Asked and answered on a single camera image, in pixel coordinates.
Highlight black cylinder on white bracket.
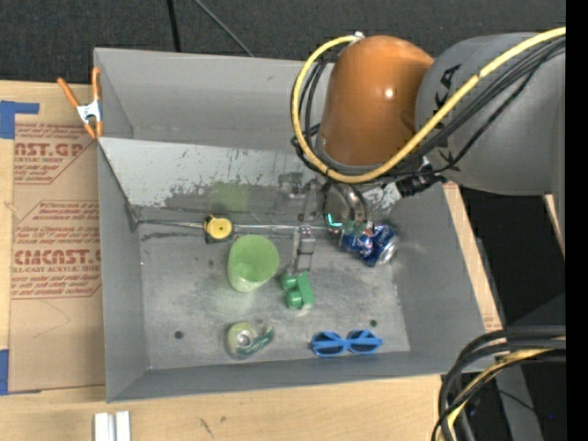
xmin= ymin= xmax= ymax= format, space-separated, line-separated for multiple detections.
xmin=367 ymin=174 xmax=447 ymax=212

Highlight brown cardboard board red print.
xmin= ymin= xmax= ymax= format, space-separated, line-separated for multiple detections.
xmin=0 ymin=79 xmax=107 ymax=395

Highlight crushed blue drink can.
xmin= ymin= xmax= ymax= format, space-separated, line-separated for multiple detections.
xmin=338 ymin=222 xmax=400 ymax=267

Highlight clear green tape dispenser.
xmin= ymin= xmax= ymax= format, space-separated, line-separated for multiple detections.
xmin=224 ymin=320 xmax=277 ymax=360

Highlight green toy block with pegs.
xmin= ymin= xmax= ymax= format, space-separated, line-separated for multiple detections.
xmin=279 ymin=270 xmax=316 ymax=312

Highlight green plastic cup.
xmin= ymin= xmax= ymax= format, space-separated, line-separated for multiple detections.
xmin=226 ymin=233 xmax=280 ymax=294

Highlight yellow round tape measure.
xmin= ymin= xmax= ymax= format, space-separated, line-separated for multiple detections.
xmin=203 ymin=214 xmax=234 ymax=244

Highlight blue sunglasses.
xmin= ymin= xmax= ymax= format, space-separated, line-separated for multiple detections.
xmin=311 ymin=329 xmax=384 ymax=357

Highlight grey metal bin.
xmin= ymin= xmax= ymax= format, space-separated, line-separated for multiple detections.
xmin=93 ymin=47 xmax=503 ymax=404

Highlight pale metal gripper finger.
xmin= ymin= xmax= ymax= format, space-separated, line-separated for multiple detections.
xmin=291 ymin=227 xmax=303 ymax=276
xmin=299 ymin=225 xmax=318 ymax=276

